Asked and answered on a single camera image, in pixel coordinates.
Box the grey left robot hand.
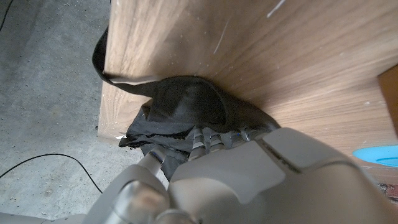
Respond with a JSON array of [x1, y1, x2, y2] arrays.
[[82, 126, 398, 224]]

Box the black apron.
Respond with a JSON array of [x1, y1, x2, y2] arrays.
[[92, 26, 280, 181]]

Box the blue round lid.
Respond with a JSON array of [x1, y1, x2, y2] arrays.
[[353, 144, 398, 168]]

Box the brick print backdrop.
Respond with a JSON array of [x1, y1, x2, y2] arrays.
[[377, 182, 398, 205]]

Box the brown wooden block with holes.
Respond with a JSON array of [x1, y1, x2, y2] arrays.
[[377, 65, 398, 138]]

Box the thin black floor cable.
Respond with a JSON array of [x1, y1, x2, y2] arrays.
[[0, 152, 103, 194]]

